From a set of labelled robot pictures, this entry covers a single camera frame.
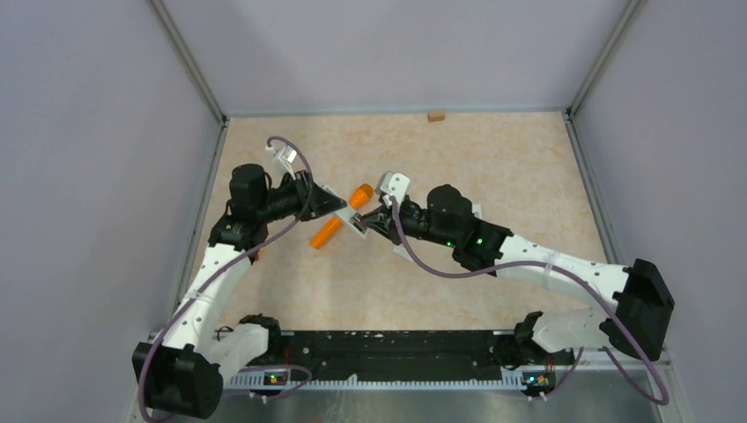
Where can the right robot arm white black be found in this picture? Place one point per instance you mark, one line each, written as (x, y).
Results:
(628, 307)

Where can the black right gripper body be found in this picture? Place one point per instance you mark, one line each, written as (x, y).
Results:
(411, 219)

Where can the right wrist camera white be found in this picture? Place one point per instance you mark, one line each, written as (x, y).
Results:
(392, 186)

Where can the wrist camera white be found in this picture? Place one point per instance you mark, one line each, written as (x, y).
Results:
(392, 186)
(282, 158)

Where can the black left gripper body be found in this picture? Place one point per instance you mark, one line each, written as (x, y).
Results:
(299, 197)

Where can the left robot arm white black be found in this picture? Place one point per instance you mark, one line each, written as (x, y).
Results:
(185, 368)

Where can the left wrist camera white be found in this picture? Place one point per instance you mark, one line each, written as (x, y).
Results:
(282, 158)

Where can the small brown wooden block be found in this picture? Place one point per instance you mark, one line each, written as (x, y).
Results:
(436, 116)

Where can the white slotted cable duct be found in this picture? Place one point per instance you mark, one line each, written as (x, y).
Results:
(276, 380)

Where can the small white battery cover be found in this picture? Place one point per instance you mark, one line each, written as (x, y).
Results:
(401, 251)

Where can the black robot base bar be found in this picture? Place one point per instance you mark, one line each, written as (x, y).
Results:
(406, 355)

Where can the small white remote control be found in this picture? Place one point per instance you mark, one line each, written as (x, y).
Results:
(348, 213)

